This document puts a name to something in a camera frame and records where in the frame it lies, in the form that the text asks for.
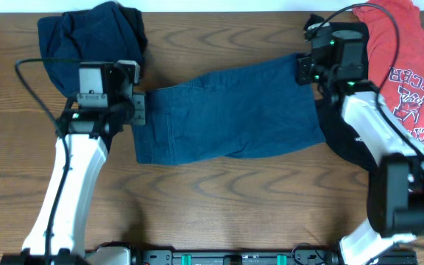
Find black t-shirt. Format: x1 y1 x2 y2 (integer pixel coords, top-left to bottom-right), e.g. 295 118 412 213
303 14 377 172

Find dark navy folded clothes pile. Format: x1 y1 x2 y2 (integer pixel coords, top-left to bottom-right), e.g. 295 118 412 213
37 1 149 99

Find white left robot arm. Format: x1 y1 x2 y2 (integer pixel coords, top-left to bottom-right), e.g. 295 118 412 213
0 60 146 264

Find blue denim shorts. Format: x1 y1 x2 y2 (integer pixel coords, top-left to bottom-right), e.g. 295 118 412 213
132 54 325 165

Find red printed t-shirt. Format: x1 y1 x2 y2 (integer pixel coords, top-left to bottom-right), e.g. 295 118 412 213
353 0 424 143

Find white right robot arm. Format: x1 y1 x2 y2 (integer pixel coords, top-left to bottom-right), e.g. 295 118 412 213
296 22 424 264

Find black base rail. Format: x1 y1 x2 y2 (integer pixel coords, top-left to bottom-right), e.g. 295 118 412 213
86 241 419 265

